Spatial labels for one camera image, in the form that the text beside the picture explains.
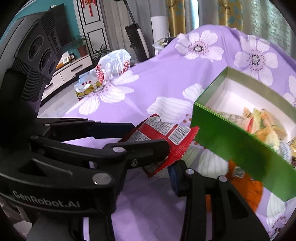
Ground red barcode snack packet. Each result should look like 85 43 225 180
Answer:
117 113 200 179

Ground white snack packet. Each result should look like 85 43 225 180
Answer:
280 142 292 164

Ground orange snack bag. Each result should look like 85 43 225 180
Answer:
206 159 265 213

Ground white tv cabinet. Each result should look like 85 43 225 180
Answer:
42 55 92 101

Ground purple floral tablecloth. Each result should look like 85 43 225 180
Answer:
65 25 295 240

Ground green cardboard box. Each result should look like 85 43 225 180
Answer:
191 67 295 201

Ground potted plant terracotta pot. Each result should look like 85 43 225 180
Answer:
72 35 89 57

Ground white plastic bag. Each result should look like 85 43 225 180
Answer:
90 49 131 84

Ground small green potted plant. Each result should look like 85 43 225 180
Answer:
92 44 110 66

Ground red beige snack packet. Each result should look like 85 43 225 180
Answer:
218 111 253 133

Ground yellow cracker packet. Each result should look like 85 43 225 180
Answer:
243 108 287 154

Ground black upright vacuum cleaner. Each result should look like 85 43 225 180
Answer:
122 0 150 62

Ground black television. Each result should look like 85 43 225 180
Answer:
50 4 72 46

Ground red chinese knot ornament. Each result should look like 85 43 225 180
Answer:
81 0 97 17

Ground white air purifier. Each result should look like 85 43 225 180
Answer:
151 16 169 43

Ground yellow patterned curtain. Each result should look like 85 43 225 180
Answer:
166 0 243 37

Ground grey green curtain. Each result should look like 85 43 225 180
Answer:
99 1 295 55

